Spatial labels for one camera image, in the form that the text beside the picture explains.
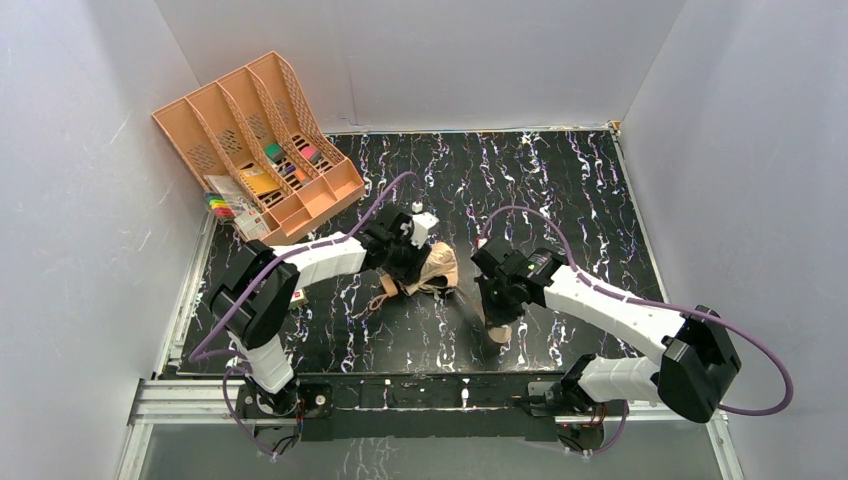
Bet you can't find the yellow notepad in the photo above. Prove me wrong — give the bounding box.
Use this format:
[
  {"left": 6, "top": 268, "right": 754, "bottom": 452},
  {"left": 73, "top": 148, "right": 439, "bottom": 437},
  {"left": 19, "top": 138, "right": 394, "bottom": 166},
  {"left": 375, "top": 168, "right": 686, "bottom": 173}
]
[{"left": 239, "top": 167, "right": 280, "bottom": 196}]

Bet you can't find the white paper card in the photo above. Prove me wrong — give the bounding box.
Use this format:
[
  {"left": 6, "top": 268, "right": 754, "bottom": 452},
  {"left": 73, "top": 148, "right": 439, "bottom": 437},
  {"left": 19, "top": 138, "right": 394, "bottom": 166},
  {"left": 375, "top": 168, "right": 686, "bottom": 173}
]
[{"left": 204, "top": 175, "right": 249, "bottom": 203}]

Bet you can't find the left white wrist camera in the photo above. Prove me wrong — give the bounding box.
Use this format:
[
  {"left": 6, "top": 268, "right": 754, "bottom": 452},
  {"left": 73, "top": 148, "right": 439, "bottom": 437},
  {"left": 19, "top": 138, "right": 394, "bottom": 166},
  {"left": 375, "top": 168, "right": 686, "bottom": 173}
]
[{"left": 410, "top": 201, "right": 439, "bottom": 249}]

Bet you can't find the pink eraser block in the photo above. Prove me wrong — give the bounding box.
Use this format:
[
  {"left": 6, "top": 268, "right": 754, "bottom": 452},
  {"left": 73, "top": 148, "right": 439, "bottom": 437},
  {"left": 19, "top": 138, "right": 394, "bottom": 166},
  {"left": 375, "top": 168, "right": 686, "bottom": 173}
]
[{"left": 299, "top": 145, "right": 323, "bottom": 164}]

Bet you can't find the orange plastic file organizer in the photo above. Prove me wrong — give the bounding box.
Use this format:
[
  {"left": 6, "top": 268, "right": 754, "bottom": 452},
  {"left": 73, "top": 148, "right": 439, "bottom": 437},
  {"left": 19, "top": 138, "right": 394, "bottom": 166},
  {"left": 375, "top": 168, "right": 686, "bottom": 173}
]
[{"left": 152, "top": 52, "right": 365, "bottom": 245}]

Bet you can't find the colourful marker set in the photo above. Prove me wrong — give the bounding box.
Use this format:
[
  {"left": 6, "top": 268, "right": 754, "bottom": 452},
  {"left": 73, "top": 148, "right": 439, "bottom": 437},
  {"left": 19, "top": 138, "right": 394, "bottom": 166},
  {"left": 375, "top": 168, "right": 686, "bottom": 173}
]
[{"left": 203, "top": 192, "right": 237, "bottom": 222}]

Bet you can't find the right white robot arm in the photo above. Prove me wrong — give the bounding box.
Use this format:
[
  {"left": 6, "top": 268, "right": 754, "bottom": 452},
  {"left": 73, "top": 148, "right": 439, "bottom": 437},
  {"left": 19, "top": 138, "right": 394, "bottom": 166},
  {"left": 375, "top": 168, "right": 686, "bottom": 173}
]
[{"left": 471, "top": 239, "right": 741, "bottom": 423}]

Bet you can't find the beige folding umbrella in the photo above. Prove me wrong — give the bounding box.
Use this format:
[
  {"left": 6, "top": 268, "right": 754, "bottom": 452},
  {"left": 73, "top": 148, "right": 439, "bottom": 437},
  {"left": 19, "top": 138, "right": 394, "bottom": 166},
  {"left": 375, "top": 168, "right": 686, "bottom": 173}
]
[{"left": 368, "top": 242, "right": 512, "bottom": 345}]

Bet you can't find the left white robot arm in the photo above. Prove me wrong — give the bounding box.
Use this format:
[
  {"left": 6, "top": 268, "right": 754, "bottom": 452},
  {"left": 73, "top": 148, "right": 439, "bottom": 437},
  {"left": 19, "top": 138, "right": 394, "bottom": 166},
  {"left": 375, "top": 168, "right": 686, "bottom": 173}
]
[{"left": 198, "top": 205, "right": 439, "bottom": 402}]

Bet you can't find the green eraser block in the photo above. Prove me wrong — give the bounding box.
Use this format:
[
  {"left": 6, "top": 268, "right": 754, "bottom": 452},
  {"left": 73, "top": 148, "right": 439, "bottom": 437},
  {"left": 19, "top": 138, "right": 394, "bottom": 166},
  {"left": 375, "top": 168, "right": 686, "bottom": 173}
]
[{"left": 264, "top": 143, "right": 286, "bottom": 164}]

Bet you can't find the small white green box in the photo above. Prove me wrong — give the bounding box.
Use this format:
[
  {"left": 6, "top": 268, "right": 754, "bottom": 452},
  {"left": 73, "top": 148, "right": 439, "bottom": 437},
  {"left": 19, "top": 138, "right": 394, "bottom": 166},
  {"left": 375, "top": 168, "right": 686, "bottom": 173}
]
[{"left": 289, "top": 289, "right": 308, "bottom": 310}]

